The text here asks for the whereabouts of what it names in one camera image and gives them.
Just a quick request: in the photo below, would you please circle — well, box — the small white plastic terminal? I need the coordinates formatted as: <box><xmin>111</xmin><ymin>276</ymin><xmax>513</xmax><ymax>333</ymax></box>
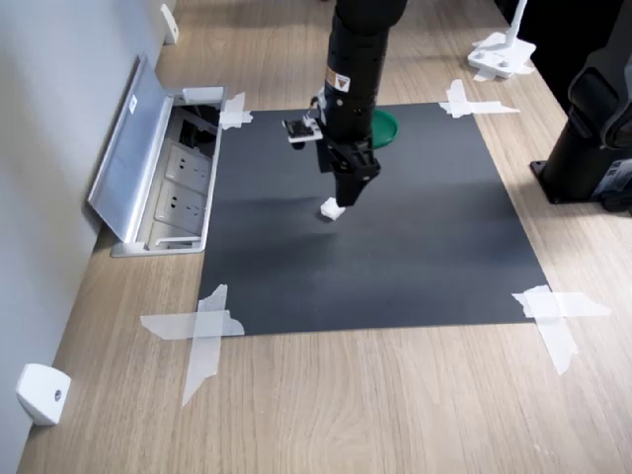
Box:
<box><xmin>319</xmin><ymin>197</ymin><xmax>346</xmax><ymax>221</ymax></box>

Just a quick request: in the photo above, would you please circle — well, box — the round green lid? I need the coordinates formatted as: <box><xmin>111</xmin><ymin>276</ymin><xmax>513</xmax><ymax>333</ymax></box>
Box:
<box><xmin>370</xmin><ymin>108</ymin><xmax>400</xmax><ymax>152</ymax></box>

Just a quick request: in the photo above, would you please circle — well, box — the dark grey mat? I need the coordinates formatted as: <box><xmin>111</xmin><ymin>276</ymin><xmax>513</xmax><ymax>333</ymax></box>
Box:
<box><xmin>197</xmin><ymin>101</ymin><xmax>552</xmax><ymax>338</ymax></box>

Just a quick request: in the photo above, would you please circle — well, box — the white masking tape cross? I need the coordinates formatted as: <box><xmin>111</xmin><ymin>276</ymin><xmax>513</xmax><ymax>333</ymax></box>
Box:
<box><xmin>218</xmin><ymin>91</ymin><xmax>255</xmax><ymax>131</ymax></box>
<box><xmin>139</xmin><ymin>283</ymin><xmax>247</xmax><ymax>409</ymax></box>
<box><xmin>437</xmin><ymin>78</ymin><xmax>522</xmax><ymax>119</ymax></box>
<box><xmin>511</xmin><ymin>284</ymin><xmax>613</xmax><ymax>377</ymax></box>

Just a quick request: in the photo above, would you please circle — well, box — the white power socket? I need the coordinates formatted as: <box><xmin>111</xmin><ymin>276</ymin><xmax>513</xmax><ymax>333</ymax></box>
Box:
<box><xmin>153</xmin><ymin>180</ymin><xmax>207</xmax><ymax>229</ymax></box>
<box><xmin>164</xmin><ymin>141</ymin><xmax>212</xmax><ymax>195</ymax></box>

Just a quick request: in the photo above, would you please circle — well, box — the grey desk partition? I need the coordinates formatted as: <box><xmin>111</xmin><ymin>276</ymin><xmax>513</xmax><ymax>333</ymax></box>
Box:
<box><xmin>0</xmin><ymin>0</ymin><xmax>169</xmax><ymax>474</ymax></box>

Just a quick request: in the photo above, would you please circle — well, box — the small wrist camera box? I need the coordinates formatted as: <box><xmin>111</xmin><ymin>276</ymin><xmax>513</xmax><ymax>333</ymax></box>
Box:
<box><xmin>281</xmin><ymin>92</ymin><xmax>327</xmax><ymax>149</ymax></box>

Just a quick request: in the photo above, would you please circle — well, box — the grey cable duct frame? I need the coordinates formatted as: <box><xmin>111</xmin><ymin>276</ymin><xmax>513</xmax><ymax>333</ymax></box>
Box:
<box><xmin>111</xmin><ymin>85</ymin><xmax>229</xmax><ymax>258</ymax></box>

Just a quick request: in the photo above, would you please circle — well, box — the white camera stand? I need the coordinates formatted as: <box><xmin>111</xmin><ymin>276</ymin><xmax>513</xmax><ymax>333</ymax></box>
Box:
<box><xmin>466</xmin><ymin>0</ymin><xmax>538</xmax><ymax>83</ymax></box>

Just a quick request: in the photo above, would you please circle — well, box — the silver cable duct flap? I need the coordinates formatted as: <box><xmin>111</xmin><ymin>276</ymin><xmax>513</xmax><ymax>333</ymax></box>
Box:
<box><xmin>87</xmin><ymin>52</ymin><xmax>174</xmax><ymax>244</ymax></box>

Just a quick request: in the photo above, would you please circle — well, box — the small white partition bracket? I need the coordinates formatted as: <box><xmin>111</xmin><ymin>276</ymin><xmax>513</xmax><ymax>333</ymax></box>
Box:
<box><xmin>160</xmin><ymin>3</ymin><xmax>179</xmax><ymax>45</ymax></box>
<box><xmin>14</xmin><ymin>363</ymin><xmax>72</xmax><ymax>427</ymax></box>

